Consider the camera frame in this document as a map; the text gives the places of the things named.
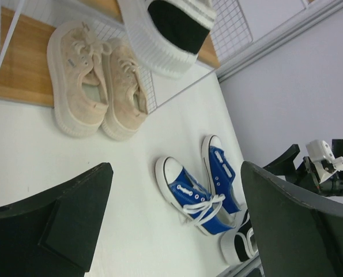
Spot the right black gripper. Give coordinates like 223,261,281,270
264,139,343,197

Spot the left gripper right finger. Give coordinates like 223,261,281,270
240,161,343,276

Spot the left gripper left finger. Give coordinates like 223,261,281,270
0,163,113,276

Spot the black white sneaker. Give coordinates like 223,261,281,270
118,0,217,78
220,209,258,266

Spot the blue canvas sneaker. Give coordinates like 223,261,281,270
201,134,236,200
155,156,240,235

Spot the beige platform sneaker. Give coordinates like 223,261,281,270
101,38,149,141
47,21,112,138

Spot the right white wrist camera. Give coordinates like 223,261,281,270
306,140,343,184

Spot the white wire wooden shoe shelf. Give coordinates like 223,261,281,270
0,1,253,107

